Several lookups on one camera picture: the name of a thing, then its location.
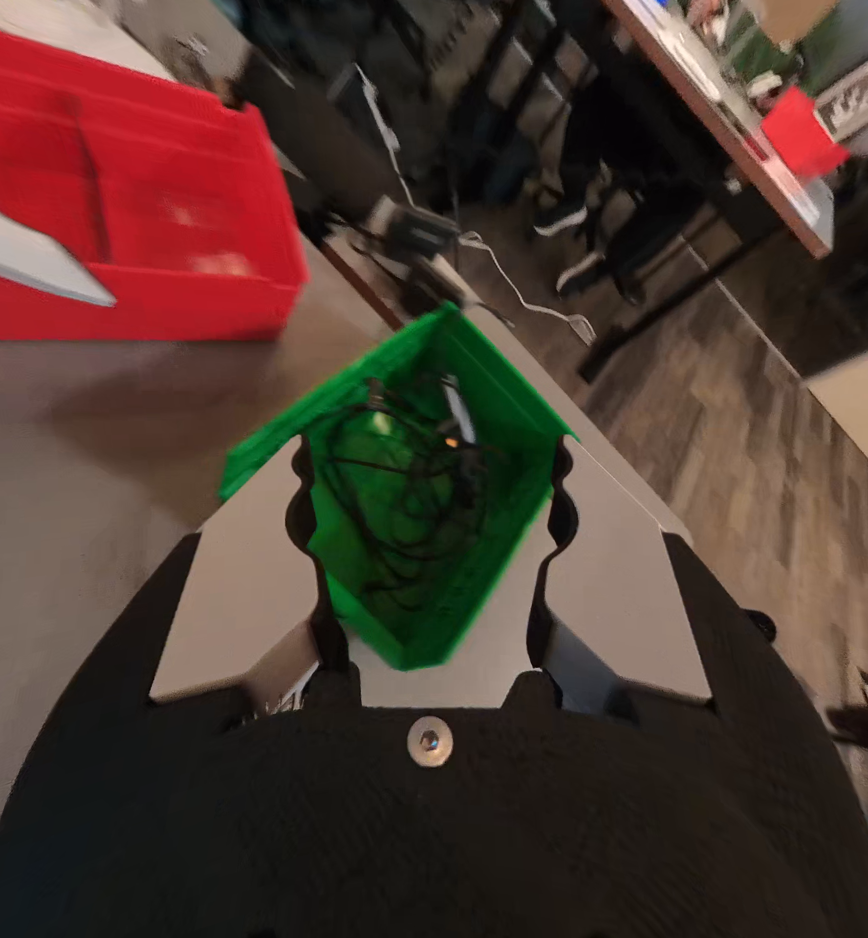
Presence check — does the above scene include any small red plastic bin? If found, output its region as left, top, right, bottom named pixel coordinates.
left=760, top=86, right=852, bottom=180

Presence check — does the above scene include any framed black white tag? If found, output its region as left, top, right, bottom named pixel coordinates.
left=815, top=55, right=868, bottom=144

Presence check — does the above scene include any white power cable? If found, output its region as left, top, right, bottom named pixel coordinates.
left=354, top=64, right=596, bottom=345

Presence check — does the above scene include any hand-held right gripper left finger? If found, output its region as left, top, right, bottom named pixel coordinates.
left=149, top=434, right=352, bottom=715

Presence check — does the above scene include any black power adapter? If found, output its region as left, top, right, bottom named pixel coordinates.
left=364, top=193, right=479, bottom=309

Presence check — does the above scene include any wooden top table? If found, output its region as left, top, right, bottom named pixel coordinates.
left=610, top=0, right=836, bottom=259

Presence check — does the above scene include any black braided usb-c cable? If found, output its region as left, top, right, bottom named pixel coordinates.
left=324, top=373, right=504, bottom=612

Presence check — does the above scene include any green plastic bin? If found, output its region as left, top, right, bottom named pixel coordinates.
left=217, top=300, right=578, bottom=672

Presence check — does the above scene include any large red plastic bin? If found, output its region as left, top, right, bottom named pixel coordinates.
left=0, top=22, right=311, bottom=342

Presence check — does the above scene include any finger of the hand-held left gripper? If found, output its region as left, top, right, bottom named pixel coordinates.
left=0, top=183, right=118, bottom=308

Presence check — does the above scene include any grey usb hub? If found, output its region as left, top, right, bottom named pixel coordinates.
left=440, top=373, right=479, bottom=447

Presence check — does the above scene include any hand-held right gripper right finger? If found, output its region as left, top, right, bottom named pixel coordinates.
left=525, top=434, right=715, bottom=715

